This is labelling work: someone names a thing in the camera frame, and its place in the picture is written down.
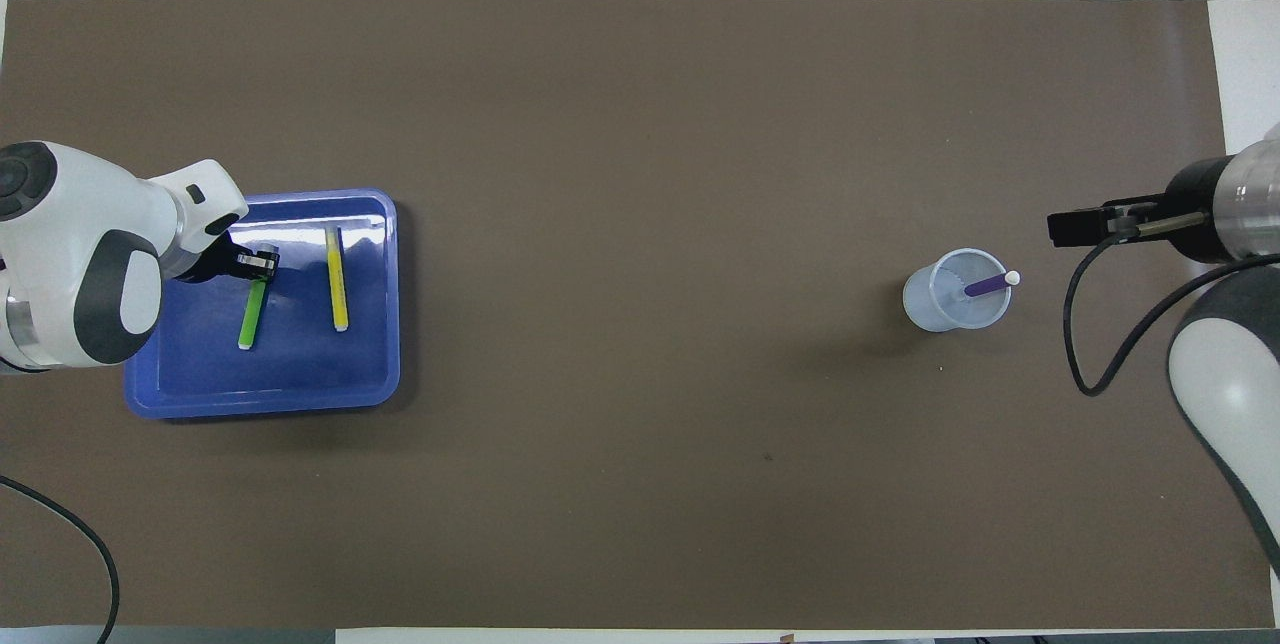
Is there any blue plastic tray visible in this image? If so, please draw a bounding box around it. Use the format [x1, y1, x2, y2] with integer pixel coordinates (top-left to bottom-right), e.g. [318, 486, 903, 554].
[123, 188, 402, 422]

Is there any purple pen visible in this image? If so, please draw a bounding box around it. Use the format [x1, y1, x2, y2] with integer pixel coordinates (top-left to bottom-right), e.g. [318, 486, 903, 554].
[963, 270, 1021, 299]

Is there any brown table mat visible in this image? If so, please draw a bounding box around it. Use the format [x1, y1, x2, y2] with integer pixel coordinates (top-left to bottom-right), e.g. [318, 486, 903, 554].
[0, 0, 1246, 630]

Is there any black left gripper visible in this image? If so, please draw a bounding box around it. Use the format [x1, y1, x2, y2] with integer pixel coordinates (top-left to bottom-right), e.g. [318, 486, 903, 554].
[188, 232, 282, 283]

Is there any green pen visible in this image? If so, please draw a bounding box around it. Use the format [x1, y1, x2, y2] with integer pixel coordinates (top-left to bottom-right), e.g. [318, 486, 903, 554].
[237, 274, 271, 352]

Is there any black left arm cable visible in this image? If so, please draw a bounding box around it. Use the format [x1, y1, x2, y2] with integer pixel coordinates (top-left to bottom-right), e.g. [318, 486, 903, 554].
[0, 476, 121, 644]

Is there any translucent plastic cup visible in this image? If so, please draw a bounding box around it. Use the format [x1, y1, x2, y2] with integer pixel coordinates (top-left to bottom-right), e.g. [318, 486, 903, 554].
[902, 247, 1013, 335]

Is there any yellow pen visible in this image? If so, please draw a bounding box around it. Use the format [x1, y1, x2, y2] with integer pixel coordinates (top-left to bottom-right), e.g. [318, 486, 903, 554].
[325, 227, 350, 333]

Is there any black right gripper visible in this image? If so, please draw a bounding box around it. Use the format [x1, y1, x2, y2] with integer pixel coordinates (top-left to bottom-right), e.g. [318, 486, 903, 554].
[1047, 156, 1236, 265]

